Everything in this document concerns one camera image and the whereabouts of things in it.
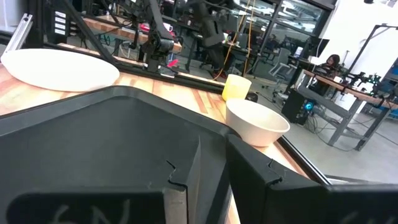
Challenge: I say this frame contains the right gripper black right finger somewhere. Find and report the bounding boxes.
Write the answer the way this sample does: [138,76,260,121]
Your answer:
[226,134,329,224]

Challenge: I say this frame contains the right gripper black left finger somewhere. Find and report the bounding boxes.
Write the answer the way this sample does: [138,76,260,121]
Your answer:
[130,136,202,224]

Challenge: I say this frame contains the white bowl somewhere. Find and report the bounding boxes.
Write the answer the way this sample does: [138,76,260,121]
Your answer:
[225,98,291,147]

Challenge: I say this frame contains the white plate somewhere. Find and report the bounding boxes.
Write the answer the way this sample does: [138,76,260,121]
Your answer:
[0,48,121,93]

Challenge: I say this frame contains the black serving tray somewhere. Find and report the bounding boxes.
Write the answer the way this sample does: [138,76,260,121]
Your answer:
[0,86,241,218]

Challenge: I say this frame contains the yellow mug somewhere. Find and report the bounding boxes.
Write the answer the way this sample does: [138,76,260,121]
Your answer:
[221,73,252,102]

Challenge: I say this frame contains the black computer tower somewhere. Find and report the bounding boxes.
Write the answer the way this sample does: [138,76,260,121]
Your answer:
[281,89,313,124]

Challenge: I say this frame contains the wooden workbench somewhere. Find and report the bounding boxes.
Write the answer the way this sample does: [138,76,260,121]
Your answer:
[82,15,183,54]
[303,70,398,152]

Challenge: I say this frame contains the grey office chair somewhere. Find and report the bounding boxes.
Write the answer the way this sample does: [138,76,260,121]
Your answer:
[269,47,293,78]

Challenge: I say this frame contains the person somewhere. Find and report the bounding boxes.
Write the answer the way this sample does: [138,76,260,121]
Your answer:
[320,54,342,78]

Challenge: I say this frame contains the black box with white labels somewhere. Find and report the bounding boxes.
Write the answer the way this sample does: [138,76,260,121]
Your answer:
[46,9,72,45]

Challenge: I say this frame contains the aluminium extrusion bar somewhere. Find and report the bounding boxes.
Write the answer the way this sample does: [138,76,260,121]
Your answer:
[1,13,34,58]

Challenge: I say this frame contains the black table frame rail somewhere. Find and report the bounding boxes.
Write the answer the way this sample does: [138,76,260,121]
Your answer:
[277,136,332,186]
[43,42,225,94]

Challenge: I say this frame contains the black diagonal frame strut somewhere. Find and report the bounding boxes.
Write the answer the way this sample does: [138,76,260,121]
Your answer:
[60,0,118,65]

